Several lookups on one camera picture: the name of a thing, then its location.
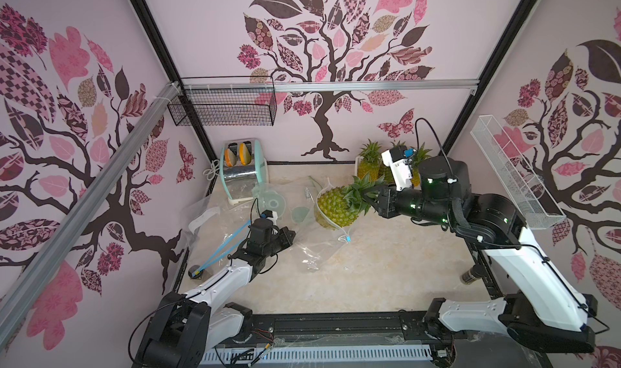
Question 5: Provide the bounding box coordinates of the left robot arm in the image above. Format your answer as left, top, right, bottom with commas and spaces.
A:
128, 215, 296, 367

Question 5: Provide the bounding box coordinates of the aluminium rail left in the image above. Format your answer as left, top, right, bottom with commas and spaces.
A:
1, 82, 180, 348

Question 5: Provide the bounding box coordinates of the white vent strip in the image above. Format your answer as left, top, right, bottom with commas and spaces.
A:
199, 345, 433, 367

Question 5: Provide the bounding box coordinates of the brown spice jar left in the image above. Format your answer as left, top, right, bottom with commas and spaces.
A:
188, 264, 205, 280

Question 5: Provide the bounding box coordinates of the brown spice jar right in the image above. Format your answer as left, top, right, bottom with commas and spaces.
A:
460, 264, 487, 285

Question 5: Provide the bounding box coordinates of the toaster white cord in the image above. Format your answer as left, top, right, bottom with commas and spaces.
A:
202, 158, 222, 182

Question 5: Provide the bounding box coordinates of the zip-top bag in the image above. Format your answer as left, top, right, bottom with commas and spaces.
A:
182, 193, 252, 255

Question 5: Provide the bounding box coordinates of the aluminium rail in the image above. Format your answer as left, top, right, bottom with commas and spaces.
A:
184, 78, 480, 93
1, 82, 180, 348

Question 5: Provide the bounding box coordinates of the blue-zip bag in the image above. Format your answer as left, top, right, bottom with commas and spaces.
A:
200, 221, 251, 270

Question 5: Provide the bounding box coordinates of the black wire wall basket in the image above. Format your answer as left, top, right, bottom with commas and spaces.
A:
168, 74, 278, 126

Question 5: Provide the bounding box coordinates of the green-zip bag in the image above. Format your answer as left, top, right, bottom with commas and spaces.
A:
252, 176, 320, 231

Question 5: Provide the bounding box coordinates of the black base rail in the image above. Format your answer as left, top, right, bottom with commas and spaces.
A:
132, 310, 554, 368

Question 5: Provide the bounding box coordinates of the zip bag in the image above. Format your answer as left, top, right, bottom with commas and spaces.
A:
291, 207, 351, 272

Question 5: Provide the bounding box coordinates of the white wire wall shelf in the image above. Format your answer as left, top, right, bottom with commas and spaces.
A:
471, 115, 570, 230

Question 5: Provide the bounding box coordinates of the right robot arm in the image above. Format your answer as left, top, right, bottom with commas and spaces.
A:
372, 147, 598, 353

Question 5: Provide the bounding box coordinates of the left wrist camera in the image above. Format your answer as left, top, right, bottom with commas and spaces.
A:
260, 210, 278, 225

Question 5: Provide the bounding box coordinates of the white plastic basket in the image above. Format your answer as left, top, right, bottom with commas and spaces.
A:
353, 156, 438, 184

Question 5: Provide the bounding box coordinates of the mint green toaster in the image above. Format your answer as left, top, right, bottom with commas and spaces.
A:
219, 138, 269, 205

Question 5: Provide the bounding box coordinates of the brown spice jar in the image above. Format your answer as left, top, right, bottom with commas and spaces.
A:
188, 264, 205, 280
460, 264, 487, 285

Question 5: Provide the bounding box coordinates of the aluminium rail back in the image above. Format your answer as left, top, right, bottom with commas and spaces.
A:
184, 78, 480, 93

